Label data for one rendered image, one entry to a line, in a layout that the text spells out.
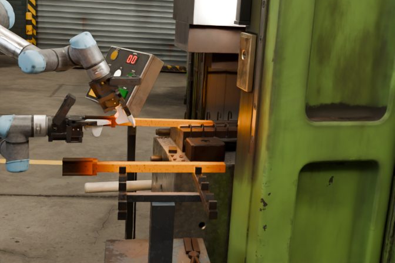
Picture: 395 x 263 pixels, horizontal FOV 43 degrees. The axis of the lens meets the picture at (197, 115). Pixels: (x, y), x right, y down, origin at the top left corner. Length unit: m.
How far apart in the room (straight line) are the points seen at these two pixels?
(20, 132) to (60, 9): 8.07
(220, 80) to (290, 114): 0.67
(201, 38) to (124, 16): 7.94
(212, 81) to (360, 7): 0.73
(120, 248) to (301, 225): 0.56
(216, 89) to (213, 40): 0.36
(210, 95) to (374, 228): 0.81
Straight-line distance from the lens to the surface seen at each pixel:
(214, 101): 2.07
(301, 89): 1.45
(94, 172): 1.42
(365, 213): 1.73
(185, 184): 1.69
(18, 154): 1.79
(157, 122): 1.82
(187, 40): 1.73
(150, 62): 2.22
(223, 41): 1.76
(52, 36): 9.84
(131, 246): 1.57
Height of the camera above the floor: 1.46
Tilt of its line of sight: 13 degrees down
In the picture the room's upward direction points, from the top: 3 degrees clockwise
